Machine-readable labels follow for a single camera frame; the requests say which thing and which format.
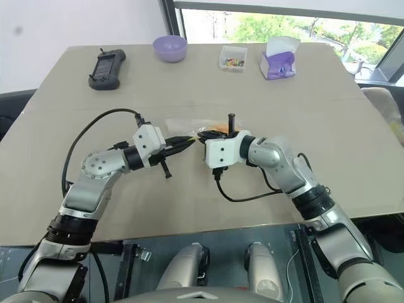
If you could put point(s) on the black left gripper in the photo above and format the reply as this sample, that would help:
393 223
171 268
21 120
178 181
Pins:
164 158

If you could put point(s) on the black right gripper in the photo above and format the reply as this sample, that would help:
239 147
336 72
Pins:
231 123

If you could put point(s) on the yellow pineapple bun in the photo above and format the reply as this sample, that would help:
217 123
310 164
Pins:
220 127

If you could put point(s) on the clear yellow-zip plastic bag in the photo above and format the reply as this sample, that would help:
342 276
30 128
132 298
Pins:
180 124

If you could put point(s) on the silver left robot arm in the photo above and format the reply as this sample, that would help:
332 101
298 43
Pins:
98 165

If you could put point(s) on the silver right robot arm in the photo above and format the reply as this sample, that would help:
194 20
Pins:
271 158

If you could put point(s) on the clear box of colourful pins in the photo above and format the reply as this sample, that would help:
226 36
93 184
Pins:
233 60

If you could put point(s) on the purple bowl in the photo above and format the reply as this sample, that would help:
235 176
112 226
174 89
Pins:
169 49

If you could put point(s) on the purple tissue pack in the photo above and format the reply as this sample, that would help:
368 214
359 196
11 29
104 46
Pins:
278 64

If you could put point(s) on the black handheld controller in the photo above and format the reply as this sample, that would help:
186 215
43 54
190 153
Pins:
104 70

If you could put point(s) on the silver left robot leg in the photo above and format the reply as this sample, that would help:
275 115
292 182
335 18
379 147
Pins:
183 268

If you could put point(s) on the silver robot leg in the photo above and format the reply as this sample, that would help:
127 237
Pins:
263 271
183 268

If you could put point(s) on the silver right robot leg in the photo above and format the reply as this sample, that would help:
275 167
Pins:
263 271

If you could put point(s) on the grey robot torso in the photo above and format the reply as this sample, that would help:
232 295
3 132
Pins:
199 296

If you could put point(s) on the beige chair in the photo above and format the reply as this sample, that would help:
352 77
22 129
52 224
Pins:
382 104

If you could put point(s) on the dark sofa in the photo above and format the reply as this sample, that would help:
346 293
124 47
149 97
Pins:
14 107

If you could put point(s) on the grey slanted panel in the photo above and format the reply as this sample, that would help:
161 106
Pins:
394 67

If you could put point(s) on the metal caster bracket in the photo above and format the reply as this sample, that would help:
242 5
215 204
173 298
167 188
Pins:
145 255

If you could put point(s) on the black window frame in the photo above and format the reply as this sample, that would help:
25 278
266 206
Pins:
175 19

